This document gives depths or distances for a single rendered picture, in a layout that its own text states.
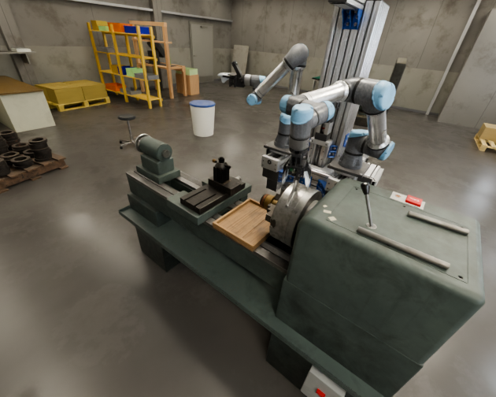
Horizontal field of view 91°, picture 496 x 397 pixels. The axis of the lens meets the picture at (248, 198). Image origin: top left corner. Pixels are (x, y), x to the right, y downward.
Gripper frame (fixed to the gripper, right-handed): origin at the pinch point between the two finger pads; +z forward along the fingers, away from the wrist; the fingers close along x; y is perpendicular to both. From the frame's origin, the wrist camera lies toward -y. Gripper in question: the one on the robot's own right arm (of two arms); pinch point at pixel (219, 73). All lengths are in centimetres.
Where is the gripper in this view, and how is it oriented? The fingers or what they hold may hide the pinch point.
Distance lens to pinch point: 203.9
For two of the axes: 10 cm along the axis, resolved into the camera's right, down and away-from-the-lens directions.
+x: 2.5, -6.3, 7.3
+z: -9.7, -1.9, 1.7
